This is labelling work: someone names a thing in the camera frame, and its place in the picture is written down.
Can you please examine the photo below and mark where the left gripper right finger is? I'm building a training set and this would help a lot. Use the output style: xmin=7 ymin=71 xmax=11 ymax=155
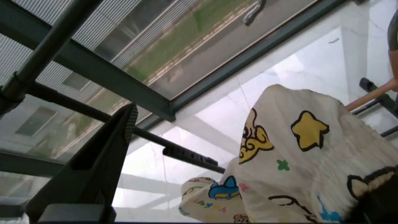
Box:
xmin=353 ymin=180 xmax=398 ymax=224

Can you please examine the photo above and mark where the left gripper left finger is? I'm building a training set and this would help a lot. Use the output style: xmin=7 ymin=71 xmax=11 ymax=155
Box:
xmin=25 ymin=103 xmax=139 ymax=223

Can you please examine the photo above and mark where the cream printed garment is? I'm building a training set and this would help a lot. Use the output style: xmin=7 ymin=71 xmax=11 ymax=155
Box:
xmin=178 ymin=83 xmax=398 ymax=224

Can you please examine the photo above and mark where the black clothes rack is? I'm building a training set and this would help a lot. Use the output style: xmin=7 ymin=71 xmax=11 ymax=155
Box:
xmin=0 ymin=0 xmax=398 ymax=174

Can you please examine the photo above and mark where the window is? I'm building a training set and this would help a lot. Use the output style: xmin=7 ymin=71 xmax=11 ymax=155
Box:
xmin=0 ymin=0 xmax=348 ymax=218

